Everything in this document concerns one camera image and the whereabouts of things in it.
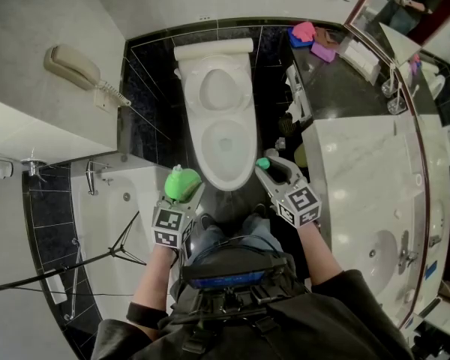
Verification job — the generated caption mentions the black tripod light stand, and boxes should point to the black tripod light stand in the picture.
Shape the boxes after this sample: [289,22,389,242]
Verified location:
[0,210,147,298]

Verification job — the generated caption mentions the chrome grab bar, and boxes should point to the chrome grab bar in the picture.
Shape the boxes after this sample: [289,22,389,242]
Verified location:
[64,238,82,321]

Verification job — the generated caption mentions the person's right forearm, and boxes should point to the person's right forearm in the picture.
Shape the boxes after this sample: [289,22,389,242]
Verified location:
[295,221,344,287]

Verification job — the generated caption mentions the beige waste bin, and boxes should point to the beige waste bin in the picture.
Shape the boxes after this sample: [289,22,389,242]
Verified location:
[292,142,308,168]

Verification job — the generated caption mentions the group of white amenity boxes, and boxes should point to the group of white amenity boxes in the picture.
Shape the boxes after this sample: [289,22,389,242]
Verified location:
[343,41,380,80]

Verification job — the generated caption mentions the black chest-mounted device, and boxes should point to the black chest-mounted device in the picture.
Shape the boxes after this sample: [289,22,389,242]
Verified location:
[181,253,288,290]

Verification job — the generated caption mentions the green cleaner bottle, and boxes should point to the green cleaner bottle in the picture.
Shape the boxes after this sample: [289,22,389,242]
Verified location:
[163,164,203,205]

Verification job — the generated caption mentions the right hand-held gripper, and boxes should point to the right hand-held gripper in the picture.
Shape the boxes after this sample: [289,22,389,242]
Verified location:
[254,156,323,229]

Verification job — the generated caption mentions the white bathtub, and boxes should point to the white bathtub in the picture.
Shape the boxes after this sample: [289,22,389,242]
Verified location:
[70,159,181,322]

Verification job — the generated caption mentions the chrome bathtub faucet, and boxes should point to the chrome bathtub faucet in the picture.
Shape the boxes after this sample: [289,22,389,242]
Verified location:
[85,159,112,197]

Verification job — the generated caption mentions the person's black top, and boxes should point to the person's black top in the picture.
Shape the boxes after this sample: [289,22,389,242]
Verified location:
[91,268,413,360]

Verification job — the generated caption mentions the beige wall telephone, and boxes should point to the beige wall telephone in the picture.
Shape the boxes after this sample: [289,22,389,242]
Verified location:
[43,44,132,108]

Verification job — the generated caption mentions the chrome basin faucet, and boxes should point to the chrome basin faucet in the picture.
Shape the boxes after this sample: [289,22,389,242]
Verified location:
[397,230,419,275]

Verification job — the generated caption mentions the purple cloth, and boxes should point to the purple cloth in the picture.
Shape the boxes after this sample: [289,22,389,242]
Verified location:
[310,39,337,63]

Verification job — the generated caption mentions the person's left forearm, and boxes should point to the person's left forearm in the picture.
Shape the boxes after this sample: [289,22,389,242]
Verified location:
[133,244,181,314]

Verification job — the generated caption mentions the person's blue jeans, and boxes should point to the person's blue jeans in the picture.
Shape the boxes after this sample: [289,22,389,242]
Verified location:
[190,215,286,262]

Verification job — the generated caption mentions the chrome shower valve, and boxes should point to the chrome shower valve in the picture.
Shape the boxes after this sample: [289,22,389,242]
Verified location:
[20,148,48,183]

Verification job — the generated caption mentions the pink cloth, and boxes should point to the pink cloth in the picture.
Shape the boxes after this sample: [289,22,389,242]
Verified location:
[292,21,317,43]

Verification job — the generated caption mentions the blue cloth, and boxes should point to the blue cloth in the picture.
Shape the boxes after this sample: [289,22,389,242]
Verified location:
[287,28,312,48]

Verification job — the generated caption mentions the wood-framed mirror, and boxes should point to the wood-framed mirror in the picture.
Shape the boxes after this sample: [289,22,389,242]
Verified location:
[343,0,450,329]

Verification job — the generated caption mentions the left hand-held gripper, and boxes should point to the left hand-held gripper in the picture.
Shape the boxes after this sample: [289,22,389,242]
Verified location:
[151,180,206,249]

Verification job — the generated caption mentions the black ribbed basket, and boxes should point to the black ribbed basket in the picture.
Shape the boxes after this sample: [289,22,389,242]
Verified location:
[279,112,297,133]

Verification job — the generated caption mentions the white washbasin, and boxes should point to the white washbasin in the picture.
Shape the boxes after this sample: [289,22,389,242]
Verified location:
[359,230,398,296]

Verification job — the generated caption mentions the clear acrylic tray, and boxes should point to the clear acrylic tray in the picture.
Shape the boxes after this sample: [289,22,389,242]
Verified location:
[339,35,382,86]

